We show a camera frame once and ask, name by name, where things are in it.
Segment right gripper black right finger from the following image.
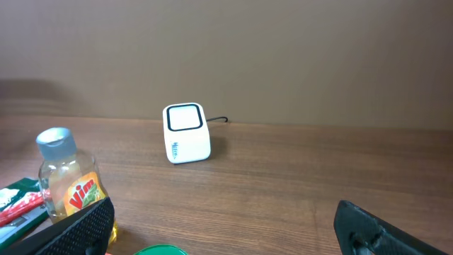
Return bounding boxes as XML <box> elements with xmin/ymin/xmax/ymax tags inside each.
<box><xmin>333</xmin><ymin>200</ymin><xmax>446</xmax><ymax>255</ymax></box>

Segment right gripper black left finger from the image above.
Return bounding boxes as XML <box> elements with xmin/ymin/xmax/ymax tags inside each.
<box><xmin>1</xmin><ymin>197</ymin><xmax>115</xmax><ymax>255</ymax></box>

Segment yellow Vim liquid bottle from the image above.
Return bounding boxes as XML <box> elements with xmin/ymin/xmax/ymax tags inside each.
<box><xmin>36</xmin><ymin>127</ymin><xmax>108</xmax><ymax>224</ymax></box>

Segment green lid jar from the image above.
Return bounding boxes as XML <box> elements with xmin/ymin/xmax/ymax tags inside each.
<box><xmin>134</xmin><ymin>244</ymin><xmax>188</xmax><ymax>255</ymax></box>

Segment red Nescafe stick sachet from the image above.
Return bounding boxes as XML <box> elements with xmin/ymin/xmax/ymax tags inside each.
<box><xmin>1</xmin><ymin>192</ymin><xmax>44</xmax><ymax>227</ymax></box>

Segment green snack packet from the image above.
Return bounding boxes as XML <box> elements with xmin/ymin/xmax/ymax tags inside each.
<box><xmin>1</xmin><ymin>178</ymin><xmax>48</xmax><ymax>250</ymax></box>

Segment white barcode scanner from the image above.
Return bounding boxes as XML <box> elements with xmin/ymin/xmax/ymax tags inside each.
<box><xmin>163</xmin><ymin>103</ymin><xmax>211</xmax><ymax>164</ymax></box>

